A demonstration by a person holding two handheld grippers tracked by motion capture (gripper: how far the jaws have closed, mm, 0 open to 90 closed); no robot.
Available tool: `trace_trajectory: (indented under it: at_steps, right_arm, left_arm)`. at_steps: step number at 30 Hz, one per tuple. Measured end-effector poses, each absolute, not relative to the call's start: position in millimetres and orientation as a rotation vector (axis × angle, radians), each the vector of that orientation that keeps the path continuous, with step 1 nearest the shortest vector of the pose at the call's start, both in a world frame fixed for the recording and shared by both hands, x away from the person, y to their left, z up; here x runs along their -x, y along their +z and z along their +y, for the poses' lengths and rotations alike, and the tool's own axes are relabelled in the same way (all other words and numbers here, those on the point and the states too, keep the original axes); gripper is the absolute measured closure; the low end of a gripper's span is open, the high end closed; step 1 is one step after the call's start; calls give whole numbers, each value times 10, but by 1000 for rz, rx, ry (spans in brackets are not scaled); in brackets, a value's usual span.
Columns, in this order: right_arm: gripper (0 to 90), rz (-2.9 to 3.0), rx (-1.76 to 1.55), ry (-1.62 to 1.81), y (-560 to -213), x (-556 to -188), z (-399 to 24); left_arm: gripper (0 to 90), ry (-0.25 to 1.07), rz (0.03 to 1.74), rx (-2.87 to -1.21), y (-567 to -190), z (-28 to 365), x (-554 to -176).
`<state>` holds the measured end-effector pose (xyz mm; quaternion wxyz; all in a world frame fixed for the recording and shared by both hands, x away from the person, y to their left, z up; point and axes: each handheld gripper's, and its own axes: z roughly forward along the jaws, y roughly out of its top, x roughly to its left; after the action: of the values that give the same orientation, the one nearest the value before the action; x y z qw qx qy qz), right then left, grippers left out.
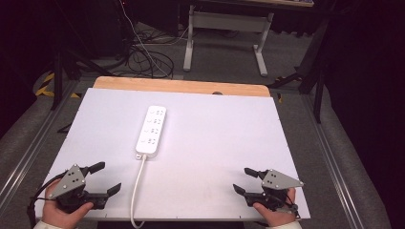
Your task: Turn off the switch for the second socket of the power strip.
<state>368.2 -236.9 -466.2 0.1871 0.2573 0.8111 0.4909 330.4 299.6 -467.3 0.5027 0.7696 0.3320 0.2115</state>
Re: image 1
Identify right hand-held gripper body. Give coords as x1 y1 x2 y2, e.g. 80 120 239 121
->
245 169 305 215

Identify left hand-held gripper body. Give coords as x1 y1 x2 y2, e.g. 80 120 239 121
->
47 163 109 214

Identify person's left hand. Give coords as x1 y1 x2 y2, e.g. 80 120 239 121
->
41 179 96 229

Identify person's right hand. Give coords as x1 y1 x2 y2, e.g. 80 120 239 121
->
252 187 298 228

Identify white foam board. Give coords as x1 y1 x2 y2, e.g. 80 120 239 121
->
33 88 311 222

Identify white power strip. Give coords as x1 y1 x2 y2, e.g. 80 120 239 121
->
135 105 167 159

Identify black tripod stand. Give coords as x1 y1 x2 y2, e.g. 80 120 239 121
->
51 47 113 111

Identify black metal stand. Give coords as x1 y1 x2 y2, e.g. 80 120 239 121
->
266 18 330 124

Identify yellow black floor tape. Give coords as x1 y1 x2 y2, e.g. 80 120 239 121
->
34 72 81 99

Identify wooden table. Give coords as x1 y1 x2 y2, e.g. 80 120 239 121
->
93 75 271 98

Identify wooden desk top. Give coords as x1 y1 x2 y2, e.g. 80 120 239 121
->
197 0 315 9

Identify white power strip cable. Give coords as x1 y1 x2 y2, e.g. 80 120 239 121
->
129 154 148 229

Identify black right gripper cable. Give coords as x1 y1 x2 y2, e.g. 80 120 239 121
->
285 192 302 220

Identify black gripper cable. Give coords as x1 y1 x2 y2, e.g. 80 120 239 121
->
285 192 302 220
27 173 69 229

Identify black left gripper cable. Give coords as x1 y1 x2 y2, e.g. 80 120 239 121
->
27 173 69 229

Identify aluminium rail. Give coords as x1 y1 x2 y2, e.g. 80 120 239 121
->
0 80 80 205
300 94 365 229

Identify black floor cables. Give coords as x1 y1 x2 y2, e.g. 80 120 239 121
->
125 42 176 80

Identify thin white floor cable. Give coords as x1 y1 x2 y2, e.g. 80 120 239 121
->
118 0 189 78

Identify grey metal desk frame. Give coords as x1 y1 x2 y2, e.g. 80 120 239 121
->
182 4 275 77

